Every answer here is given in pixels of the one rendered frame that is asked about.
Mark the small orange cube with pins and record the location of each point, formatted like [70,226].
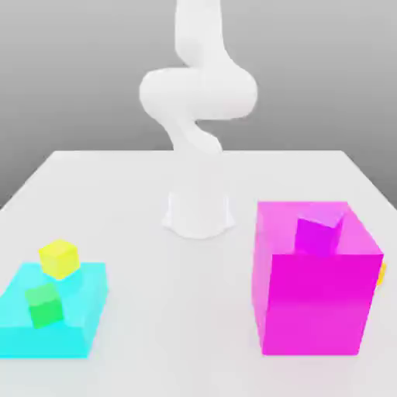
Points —
[381,273]

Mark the small purple cube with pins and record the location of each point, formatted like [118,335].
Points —
[314,237]

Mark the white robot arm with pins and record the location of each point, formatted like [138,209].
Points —
[198,93]

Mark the small yellow cube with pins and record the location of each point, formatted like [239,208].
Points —
[59,259]

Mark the large cyan box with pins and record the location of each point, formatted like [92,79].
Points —
[46,341]

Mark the large magenta box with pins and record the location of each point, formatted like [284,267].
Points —
[316,304]

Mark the small green cube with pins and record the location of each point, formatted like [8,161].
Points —
[45,305]

